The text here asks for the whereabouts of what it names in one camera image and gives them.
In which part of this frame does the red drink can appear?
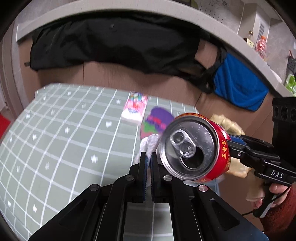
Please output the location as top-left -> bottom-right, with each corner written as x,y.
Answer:
157,113 -> 231,183

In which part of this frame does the green grid tablecloth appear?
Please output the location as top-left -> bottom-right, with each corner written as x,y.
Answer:
0,83 -> 220,241

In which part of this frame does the red sleeve right forearm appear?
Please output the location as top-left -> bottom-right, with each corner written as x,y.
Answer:
260,186 -> 295,240

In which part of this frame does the pink white tissue packet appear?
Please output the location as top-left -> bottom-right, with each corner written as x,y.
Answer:
121,92 -> 148,125

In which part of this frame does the right hand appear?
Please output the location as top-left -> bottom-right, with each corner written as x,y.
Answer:
253,184 -> 291,209

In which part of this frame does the blue cloth under counter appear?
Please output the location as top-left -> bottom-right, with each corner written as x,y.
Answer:
214,53 -> 269,111

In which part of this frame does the white counter shelf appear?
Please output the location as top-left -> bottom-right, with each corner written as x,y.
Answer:
16,1 -> 292,97

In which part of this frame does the translucent yellow trash bag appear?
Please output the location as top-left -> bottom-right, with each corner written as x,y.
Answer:
210,114 -> 265,202

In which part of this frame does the purple pink round sponge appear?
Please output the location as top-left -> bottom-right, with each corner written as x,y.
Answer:
140,107 -> 175,140

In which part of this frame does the black cloth under counter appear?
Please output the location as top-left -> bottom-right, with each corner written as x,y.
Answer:
30,13 -> 227,93

